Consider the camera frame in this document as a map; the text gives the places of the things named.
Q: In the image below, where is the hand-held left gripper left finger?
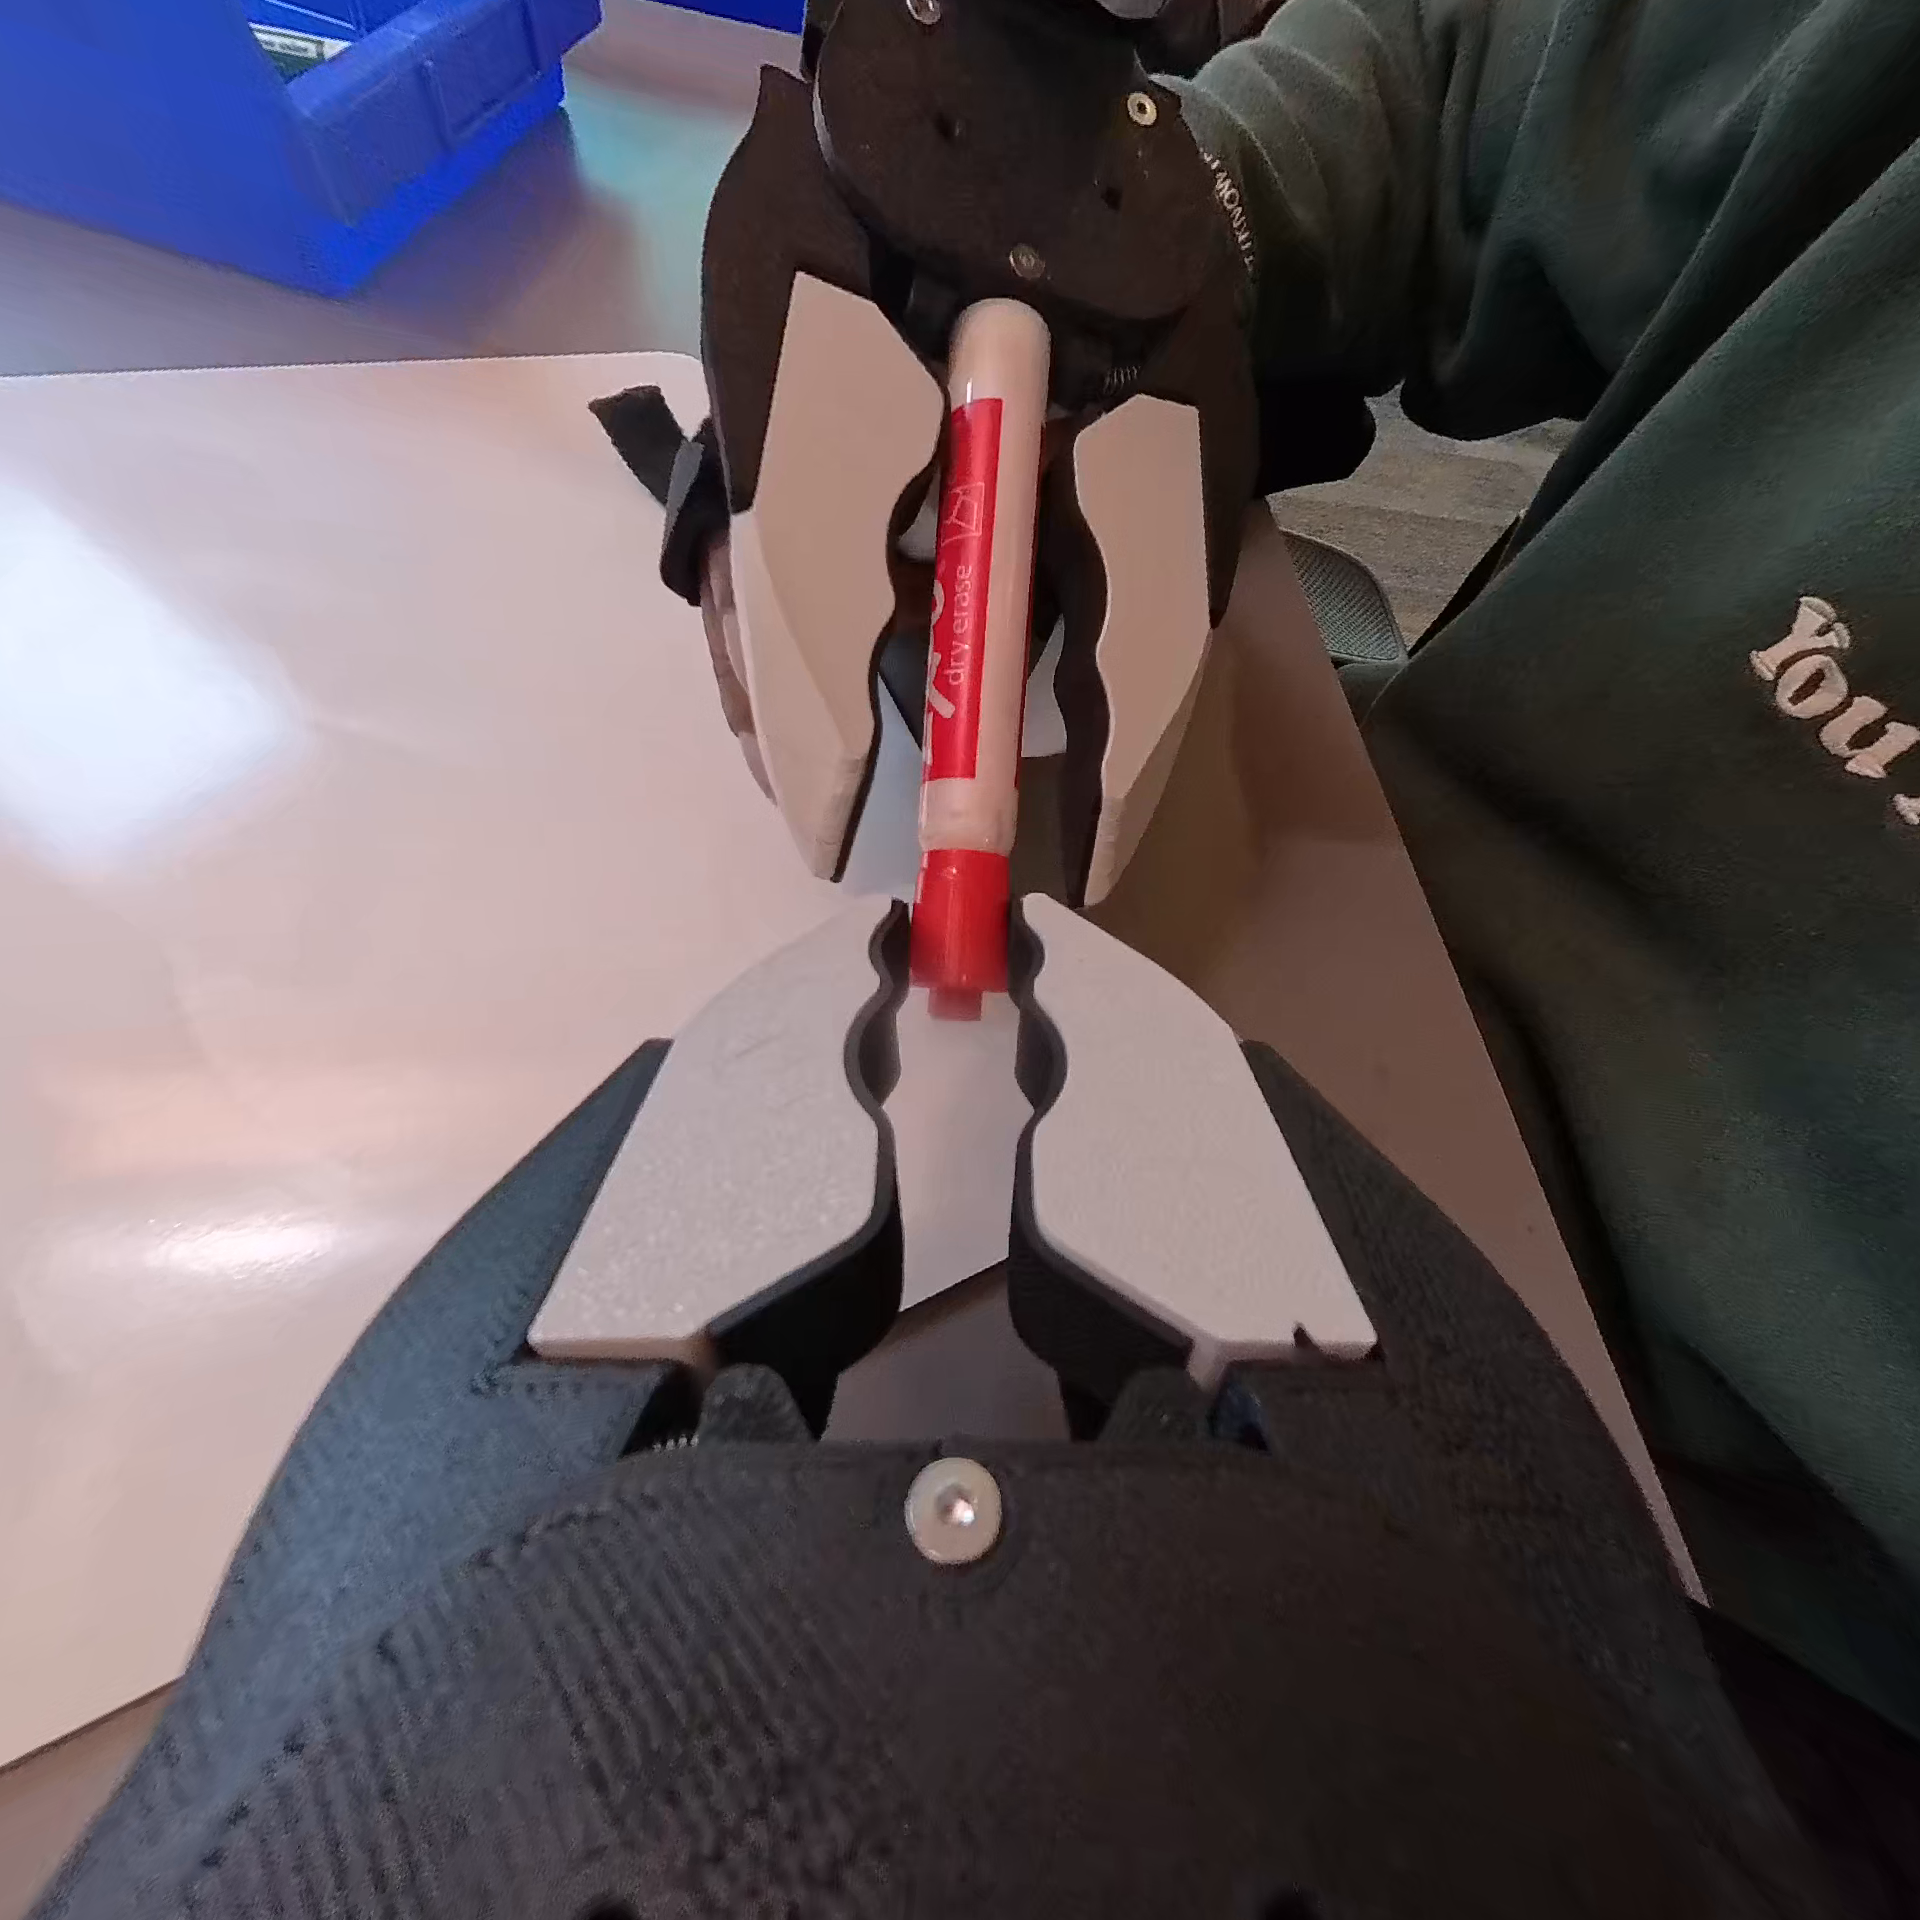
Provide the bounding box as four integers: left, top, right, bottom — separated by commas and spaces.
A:
526, 900, 908, 1383

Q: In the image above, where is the red whiteboard marker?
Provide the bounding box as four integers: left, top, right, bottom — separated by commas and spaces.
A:
911, 296, 1056, 874

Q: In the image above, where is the person's green sweatshirt torso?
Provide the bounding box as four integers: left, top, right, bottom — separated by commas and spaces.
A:
1351, 121, 1920, 1738

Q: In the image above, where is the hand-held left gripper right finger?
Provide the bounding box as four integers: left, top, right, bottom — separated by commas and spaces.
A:
1014, 900, 1385, 1386

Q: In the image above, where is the blue storage bin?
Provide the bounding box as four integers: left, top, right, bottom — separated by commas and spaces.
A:
0, 0, 601, 299

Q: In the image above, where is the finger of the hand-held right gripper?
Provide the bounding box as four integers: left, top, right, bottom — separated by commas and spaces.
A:
730, 265, 956, 887
1036, 392, 1224, 908

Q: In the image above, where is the red marker cap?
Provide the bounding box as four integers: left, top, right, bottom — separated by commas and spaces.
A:
911, 851, 1018, 1010

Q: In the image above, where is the white whiteboard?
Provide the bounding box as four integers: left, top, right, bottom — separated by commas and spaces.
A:
0, 355, 1041, 1772

